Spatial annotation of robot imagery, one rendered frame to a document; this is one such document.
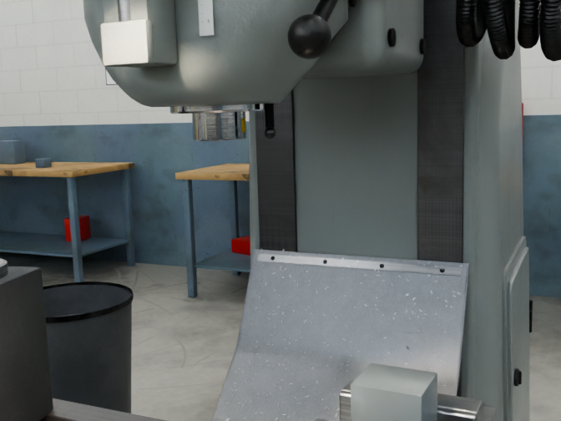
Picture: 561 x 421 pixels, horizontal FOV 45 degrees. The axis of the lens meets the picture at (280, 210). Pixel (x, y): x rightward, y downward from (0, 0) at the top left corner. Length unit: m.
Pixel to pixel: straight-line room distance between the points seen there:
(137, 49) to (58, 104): 5.93
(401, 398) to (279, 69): 0.28
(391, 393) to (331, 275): 0.42
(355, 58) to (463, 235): 0.35
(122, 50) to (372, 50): 0.26
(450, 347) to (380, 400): 0.35
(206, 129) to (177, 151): 5.07
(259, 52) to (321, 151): 0.46
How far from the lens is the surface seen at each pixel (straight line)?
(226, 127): 0.59
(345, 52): 0.67
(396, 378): 0.60
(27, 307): 0.87
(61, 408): 0.95
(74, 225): 5.36
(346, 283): 0.97
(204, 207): 5.58
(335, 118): 0.96
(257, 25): 0.52
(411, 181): 0.94
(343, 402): 0.65
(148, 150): 5.83
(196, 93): 0.53
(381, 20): 0.67
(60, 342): 2.48
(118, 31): 0.51
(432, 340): 0.92
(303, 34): 0.47
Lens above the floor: 1.31
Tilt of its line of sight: 9 degrees down
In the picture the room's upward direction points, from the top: 2 degrees counter-clockwise
